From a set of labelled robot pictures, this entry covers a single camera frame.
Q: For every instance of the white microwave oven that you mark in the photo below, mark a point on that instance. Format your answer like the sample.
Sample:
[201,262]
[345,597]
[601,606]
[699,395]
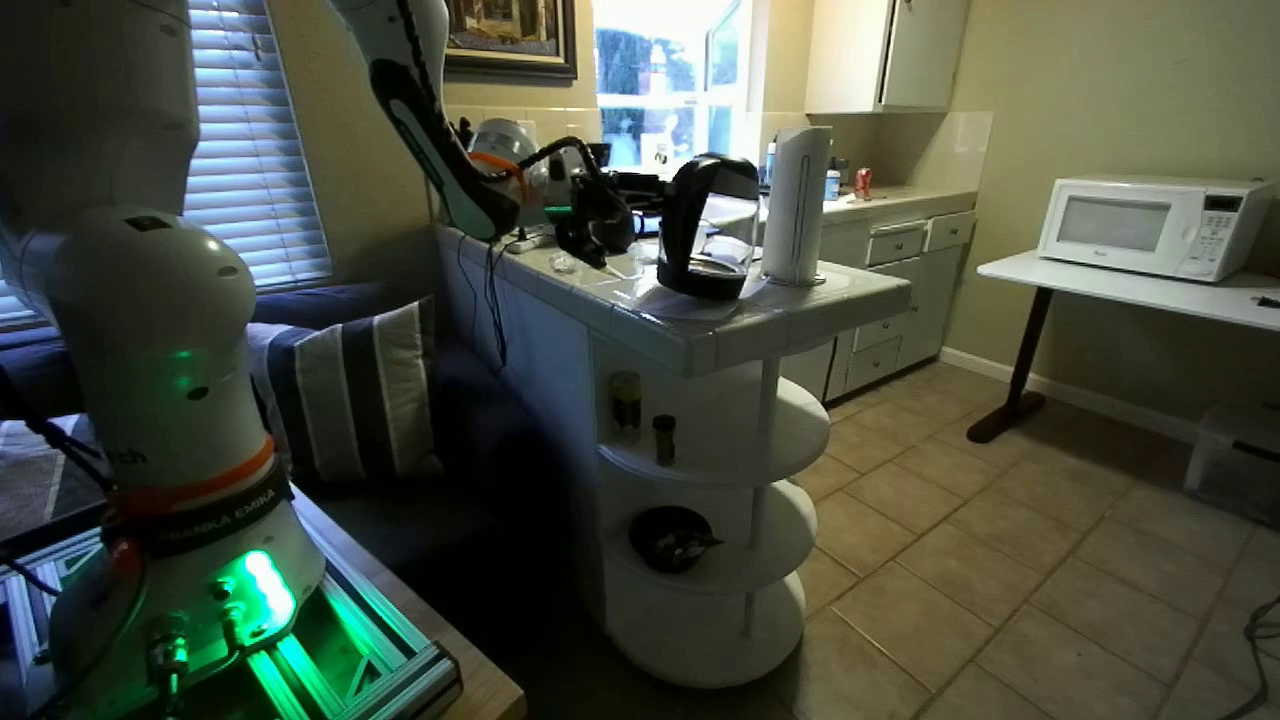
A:
[1154,224]

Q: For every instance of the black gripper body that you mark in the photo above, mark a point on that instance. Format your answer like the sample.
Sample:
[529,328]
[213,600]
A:
[589,219]

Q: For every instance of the white paper sheet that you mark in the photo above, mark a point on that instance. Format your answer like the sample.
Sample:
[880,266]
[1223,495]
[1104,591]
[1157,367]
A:
[624,284]

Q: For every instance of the white lower kitchen cabinets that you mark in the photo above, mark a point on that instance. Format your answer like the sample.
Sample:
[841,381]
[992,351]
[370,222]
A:
[895,293]

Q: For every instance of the small jar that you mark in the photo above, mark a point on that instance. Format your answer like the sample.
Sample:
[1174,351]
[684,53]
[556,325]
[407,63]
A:
[624,402]

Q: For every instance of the dark blue sofa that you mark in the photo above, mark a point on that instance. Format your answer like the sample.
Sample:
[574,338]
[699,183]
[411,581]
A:
[443,481]

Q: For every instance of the white upper wall cabinet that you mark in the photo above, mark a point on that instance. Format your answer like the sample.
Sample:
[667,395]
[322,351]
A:
[885,53]

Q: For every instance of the black coffee maker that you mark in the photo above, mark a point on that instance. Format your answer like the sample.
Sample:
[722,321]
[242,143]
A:
[703,235]

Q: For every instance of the small dark bottle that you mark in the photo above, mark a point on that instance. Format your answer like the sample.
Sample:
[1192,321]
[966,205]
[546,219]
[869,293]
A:
[662,436]

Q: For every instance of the black bowl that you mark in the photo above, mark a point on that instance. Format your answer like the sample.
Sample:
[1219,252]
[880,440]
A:
[673,536]

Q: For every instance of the white window blinds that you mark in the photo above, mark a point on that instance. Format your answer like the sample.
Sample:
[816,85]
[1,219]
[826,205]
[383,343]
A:
[247,145]

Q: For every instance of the white counter with round shelves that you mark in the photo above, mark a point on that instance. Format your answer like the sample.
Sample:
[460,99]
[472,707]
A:
[574,344]

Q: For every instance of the white paper towel roll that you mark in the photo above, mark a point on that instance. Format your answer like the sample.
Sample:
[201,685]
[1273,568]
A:
[799,201]

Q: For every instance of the framed wall picture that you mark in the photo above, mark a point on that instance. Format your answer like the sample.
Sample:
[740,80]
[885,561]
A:
[513,30]

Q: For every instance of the aluminium robot base mount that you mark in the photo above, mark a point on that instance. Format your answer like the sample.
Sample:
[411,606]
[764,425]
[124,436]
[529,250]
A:
[342,661]

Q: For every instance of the red can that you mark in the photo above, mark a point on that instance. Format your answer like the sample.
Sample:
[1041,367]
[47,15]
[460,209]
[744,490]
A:
[861,183]

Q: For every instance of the white desk black leg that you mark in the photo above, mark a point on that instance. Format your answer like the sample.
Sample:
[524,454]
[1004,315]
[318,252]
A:
[1135,283]

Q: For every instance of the striped blue white pillow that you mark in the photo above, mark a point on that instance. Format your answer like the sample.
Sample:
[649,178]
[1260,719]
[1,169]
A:
[348,395]

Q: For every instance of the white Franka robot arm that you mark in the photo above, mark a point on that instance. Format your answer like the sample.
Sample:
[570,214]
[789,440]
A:
[147,344]

